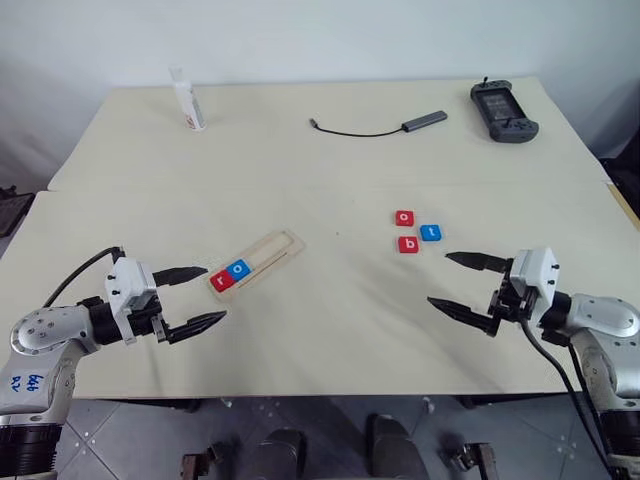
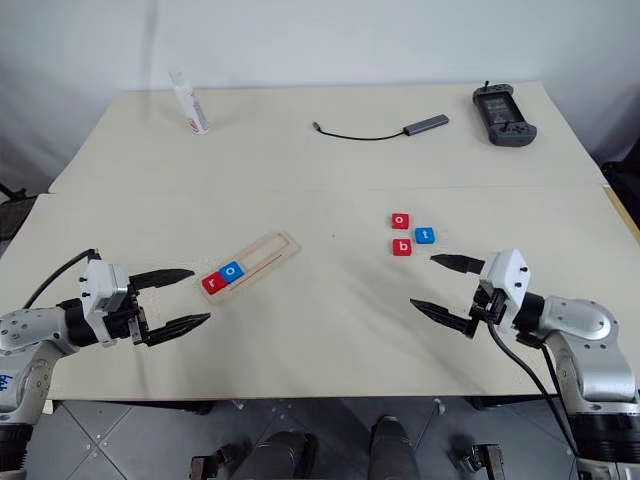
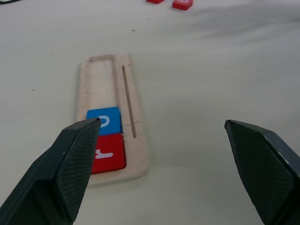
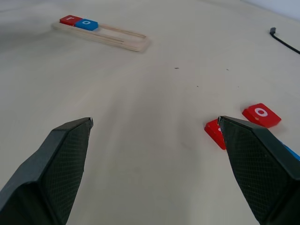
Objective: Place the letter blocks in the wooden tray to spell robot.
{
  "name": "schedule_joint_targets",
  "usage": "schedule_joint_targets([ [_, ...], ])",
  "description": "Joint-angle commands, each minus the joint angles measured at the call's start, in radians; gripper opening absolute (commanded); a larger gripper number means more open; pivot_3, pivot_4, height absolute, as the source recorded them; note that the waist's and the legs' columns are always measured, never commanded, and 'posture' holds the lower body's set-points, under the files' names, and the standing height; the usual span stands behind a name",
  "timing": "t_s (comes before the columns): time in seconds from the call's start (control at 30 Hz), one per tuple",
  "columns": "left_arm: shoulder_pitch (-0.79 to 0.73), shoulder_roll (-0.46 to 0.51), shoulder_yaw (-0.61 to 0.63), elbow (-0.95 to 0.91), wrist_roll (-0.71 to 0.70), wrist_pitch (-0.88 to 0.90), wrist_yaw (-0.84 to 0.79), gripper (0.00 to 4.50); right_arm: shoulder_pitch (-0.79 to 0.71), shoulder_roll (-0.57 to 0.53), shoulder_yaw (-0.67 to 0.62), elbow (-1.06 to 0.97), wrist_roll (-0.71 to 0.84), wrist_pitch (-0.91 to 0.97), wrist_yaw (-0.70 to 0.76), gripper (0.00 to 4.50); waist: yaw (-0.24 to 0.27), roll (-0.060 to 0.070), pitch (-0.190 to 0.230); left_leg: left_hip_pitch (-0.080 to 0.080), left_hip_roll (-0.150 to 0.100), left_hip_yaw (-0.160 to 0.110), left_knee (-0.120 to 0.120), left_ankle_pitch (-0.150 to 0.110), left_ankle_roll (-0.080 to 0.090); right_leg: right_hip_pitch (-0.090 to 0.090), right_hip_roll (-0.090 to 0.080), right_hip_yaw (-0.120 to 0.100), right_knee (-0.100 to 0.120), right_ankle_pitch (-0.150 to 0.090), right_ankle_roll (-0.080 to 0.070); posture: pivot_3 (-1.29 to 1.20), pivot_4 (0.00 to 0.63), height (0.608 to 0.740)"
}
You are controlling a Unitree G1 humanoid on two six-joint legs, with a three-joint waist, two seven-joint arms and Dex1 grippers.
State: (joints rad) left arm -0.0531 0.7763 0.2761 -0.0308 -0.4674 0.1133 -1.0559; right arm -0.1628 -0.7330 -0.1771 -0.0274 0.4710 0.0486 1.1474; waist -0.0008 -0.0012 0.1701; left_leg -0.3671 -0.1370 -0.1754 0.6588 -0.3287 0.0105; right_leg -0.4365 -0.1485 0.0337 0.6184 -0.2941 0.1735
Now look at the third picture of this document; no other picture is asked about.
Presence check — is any blue letter tile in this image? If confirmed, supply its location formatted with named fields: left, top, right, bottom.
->
left=86, top=106, right=122, bottom=136

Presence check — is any wooden letter tray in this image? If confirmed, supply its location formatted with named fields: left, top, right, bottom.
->
left=76, top=52, right=150, bottom=187

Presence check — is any red letter tile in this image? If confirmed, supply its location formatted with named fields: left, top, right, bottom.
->
left=90, top=134, right=127, bottom=175

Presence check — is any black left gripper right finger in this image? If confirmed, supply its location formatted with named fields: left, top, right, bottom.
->
left=224, top=119, right=300, bottom=225

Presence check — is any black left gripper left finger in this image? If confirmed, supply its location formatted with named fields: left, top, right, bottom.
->
left=0, top=117, right=102, bottom=225

